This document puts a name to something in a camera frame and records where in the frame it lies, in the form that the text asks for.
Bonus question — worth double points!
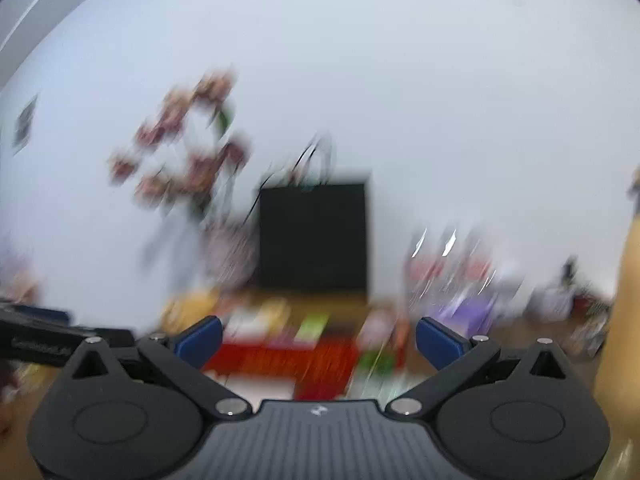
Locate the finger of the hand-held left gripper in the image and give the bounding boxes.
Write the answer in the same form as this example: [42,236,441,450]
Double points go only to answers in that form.
[0,301,72,327]
[72,327,137,358]

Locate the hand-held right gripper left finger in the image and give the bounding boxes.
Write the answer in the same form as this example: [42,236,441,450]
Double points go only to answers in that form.
[59,316,251,418]

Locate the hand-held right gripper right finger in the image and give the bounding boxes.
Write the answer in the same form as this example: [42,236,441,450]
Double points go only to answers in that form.
[387,317,581,418]

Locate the red cardboard box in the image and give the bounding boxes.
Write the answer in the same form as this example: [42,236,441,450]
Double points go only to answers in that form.
[202,335,362,401]

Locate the green packet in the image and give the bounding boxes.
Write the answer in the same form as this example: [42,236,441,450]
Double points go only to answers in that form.
[296,313,330,347]

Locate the purple tissue pack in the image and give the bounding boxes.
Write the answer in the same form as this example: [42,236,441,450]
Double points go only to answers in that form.
[439,299,497,342]

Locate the clear water bottle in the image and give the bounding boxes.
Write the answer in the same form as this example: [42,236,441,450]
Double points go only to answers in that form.
[404,227,437,311]
[435,227,468,311]
[465,232,502,308]

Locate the dried pink rose bouquet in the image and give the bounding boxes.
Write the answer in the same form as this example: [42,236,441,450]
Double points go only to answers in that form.
[107,67,251,221]

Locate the wall sticker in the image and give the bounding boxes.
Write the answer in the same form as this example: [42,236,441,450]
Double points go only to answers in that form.
[12,94,41,157]

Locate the grey door frame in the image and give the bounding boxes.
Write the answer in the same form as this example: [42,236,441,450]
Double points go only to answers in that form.
[0,0,143,88]

